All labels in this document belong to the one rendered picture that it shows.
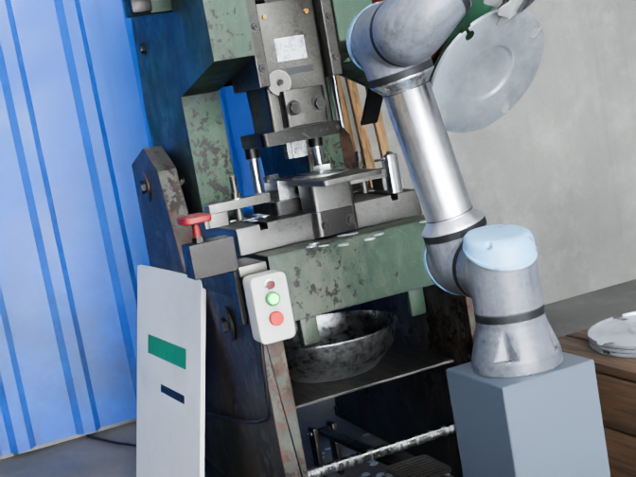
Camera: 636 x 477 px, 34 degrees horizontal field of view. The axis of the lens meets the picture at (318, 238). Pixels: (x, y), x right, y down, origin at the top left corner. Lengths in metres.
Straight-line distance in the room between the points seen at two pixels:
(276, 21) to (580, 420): 1.10
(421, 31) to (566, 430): 0.68
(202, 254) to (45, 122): 1.42
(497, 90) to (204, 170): 0.74
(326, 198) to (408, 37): 0.66
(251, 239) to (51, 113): 1.33
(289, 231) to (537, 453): 0.80
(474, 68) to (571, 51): 2.10
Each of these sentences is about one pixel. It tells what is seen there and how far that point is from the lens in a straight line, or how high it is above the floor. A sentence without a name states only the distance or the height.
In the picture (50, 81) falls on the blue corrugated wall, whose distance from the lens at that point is 3.43.
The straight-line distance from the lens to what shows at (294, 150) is 2.40.
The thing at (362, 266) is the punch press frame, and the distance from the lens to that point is 2.24.
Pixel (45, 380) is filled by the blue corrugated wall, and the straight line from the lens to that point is 3.47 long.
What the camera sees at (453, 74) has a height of 0.95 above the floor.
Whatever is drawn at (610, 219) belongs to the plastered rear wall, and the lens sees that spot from 4.36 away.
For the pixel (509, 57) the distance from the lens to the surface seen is 2.23.
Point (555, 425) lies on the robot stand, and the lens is 1.76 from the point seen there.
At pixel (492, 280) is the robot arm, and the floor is 0.61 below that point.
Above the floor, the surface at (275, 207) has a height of 0.72.
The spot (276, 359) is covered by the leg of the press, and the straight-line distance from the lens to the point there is 2.12.
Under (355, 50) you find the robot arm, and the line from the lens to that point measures 1.82.
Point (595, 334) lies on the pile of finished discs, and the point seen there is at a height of 0.37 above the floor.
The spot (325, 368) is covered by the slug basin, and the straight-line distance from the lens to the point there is 2.35.
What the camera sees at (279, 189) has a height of 0.76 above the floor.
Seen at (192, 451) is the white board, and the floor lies 0.18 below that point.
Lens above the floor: 0.95
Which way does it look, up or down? 8 degrees down
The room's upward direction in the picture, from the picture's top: 10 degrees counter-clockwise
